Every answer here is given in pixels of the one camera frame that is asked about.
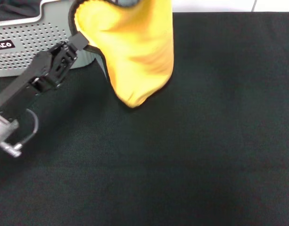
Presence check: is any grey perforated storage box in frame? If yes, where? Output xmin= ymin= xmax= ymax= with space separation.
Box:
xmin=0 ymin=0 xmax=98 ymax=79

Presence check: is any black cloth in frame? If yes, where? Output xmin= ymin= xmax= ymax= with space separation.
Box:
xmin=0 ymin=0 xmax=42 ymax=21

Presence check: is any yellow towel with black hem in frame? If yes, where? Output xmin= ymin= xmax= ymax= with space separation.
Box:
xmin=68 ymin=0 xmax=175 ymax=109

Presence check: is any left gripper cable with connector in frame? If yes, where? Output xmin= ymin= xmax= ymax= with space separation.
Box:
xmin=0 ymin=108 xmax=40 ymax=158

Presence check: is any black tablecloth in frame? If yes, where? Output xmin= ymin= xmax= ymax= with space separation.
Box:
xmin=0 ymin=11 xmax=289 ymax=226

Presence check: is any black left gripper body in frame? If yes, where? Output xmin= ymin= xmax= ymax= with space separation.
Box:
xmin=0 ymin=41 xmax=78 ymax=121

